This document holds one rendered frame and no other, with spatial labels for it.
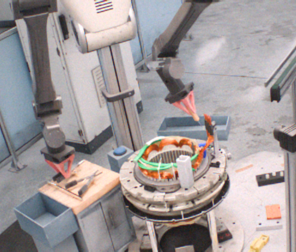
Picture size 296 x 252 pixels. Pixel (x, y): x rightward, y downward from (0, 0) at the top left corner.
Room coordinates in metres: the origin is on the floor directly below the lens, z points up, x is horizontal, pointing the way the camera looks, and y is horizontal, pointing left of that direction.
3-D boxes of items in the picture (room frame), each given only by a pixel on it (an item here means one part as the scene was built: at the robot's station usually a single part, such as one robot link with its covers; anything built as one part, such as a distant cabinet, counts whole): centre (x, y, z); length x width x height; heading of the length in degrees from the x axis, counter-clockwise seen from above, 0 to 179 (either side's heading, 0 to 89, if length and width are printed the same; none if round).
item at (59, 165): (1.30, 0.29, 1.13); 0.07 x 0.07 x 0.09; 43
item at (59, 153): (1.30, 0.29, 1.21); 0.10 x 0.07 x 0.07; 43
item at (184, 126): (1.51, -0.16, 0.92); 0.25 x 0.11 x 0.28; 69
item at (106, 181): (1.28, 0.25, 1.05); 0.20 x 0.19 x 0.02; 131
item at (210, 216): (1.12, -0.13, 0.91); 0.02 x 0.02 x 0.21
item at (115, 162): (1.47, 0.11, 0.91); 0.07 x 0.07 x 0.25; 32
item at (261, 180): (1.46, -0.44, 0.79); 0.15 x 0.05 x 0.02; 85
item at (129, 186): (1.22, -0.05, 1.09); 0.32 x 0.32 x 0.01
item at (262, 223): (1.25, -0.34, 0.79); 0.12 x 0.09 x 0.02; 167
